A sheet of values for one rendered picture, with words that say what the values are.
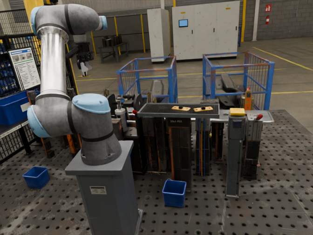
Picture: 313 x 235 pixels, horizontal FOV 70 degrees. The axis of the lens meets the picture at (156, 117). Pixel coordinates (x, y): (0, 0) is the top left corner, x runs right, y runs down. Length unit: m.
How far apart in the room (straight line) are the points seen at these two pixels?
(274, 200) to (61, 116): 1.04
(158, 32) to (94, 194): 8.50
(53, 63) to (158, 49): 8.38
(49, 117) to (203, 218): 0.79
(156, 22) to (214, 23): 2.15
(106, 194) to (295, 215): 0.84
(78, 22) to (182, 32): 8.23
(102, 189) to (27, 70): 1.36
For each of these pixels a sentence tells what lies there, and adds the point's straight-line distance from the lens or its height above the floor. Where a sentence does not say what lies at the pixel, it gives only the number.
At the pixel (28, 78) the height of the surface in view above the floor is 1.22.
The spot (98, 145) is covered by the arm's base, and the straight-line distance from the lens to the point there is 0.81.
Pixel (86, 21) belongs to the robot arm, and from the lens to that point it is 1.02.
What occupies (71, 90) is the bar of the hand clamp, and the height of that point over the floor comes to 1.21.
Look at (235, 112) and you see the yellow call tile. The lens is 1.03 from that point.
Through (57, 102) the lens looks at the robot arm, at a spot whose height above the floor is 1.32.
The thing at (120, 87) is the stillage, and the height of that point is 0.70.
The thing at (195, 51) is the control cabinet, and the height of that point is 0.36.
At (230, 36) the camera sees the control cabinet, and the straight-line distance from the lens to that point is 9.34.
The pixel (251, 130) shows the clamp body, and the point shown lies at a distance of 1.24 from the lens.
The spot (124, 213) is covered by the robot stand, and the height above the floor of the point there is 0.88.
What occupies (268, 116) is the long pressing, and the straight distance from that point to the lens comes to 1.43.
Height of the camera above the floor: 1.55
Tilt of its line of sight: 23 degrees down
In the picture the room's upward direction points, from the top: 5 degrees counter-clockwise
